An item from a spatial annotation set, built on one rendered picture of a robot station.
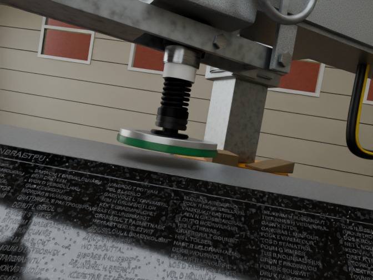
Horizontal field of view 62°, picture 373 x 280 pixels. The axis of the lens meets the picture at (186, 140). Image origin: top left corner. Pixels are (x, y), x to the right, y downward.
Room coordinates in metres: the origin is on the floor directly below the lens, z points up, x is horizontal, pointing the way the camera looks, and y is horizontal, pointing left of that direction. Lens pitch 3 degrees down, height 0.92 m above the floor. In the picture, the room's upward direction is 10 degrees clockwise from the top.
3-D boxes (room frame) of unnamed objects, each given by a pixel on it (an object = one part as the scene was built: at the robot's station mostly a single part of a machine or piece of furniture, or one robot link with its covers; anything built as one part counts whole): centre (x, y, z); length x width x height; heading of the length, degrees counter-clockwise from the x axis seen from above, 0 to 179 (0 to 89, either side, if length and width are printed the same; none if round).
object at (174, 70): (0.67, 0.04, 1.02); 0.07 x 0.07 x 0.04
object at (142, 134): (0.67, 0.04, 0.88); 0.21 x 0.21 x 0.01
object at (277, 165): (1.32, -0.37, 0.80); 0.20 x 0.10 x 0.05; 126
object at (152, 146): (0.67, 0.04, 0.88); 0.22 x 0.22 x 0.04
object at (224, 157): (1.25, -0.15, 0.81); 0.20 x 0.10 x 0.05; 5
